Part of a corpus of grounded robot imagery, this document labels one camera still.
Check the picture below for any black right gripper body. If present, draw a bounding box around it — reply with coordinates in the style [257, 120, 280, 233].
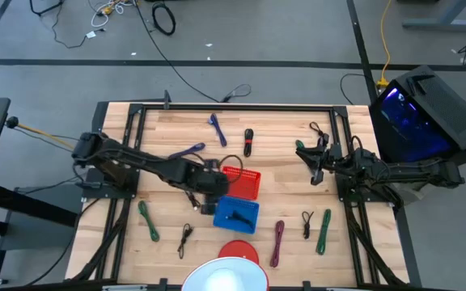
[311, 135, 344, 187]

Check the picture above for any yellow floor cable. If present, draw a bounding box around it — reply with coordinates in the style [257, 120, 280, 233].
[376, 0, 394, 88]

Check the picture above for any maroon USB cable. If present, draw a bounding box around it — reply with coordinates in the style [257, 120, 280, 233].
[269, 220, 286, 269]

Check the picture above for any white cable bundle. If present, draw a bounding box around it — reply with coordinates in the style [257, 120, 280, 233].
[90, 0, 137, 28]

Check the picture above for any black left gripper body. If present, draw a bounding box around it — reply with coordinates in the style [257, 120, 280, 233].
[190, 168, 220, 216]

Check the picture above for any grey desk foot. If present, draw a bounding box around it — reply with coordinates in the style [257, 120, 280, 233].
[401, 0, 466, 32]

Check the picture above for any thin black floor cable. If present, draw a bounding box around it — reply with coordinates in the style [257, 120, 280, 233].
[50, 3, 107, 50]

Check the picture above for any purple USB cable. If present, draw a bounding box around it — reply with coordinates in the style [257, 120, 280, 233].
[167, 141, 207, 161]

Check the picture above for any coiled black floor cable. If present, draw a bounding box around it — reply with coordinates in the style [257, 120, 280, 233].
[150, 2, 176, 36]

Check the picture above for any long black floor cable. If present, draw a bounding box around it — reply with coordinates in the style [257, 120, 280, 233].
[134, 0, 252, 103]

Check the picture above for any black USB cable red tie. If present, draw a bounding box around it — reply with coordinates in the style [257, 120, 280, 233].
[243, 128, 255, 158]

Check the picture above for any black aluminium table frame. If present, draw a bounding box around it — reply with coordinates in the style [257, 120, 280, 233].
[65, 103, 410, 289]

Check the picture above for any black stand foot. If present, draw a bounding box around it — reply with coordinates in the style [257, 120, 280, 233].
[29, 0, 65, 17]

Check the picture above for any wooden rod black knob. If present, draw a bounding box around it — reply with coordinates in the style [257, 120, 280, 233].
[5, 116, 75, 149]

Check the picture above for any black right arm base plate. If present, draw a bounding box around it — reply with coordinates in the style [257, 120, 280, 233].
[336, 171, 400, 203]

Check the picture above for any blue-purple USB cable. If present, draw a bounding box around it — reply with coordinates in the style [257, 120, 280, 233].
[207, 112, 228, 148]

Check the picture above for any black computer tower blue glow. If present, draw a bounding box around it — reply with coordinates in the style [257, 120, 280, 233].
[368, 65, 466, 183]

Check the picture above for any blue plastic basket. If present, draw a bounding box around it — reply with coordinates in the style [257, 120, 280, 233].
[212, 196, 261, 235]

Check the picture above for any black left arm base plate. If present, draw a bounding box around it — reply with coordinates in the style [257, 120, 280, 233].
[81, 167, 139, 200]

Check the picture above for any black cable loop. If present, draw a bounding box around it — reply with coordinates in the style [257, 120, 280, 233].
[340, 73, 376, 105]

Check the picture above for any black cable sleeve bundle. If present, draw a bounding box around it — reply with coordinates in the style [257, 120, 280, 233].
[344, 201, 408, 286]
[70, 197, 133, 282]

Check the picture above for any red plastic basket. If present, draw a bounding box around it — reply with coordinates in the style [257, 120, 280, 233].
[221, 165, 262, 202]

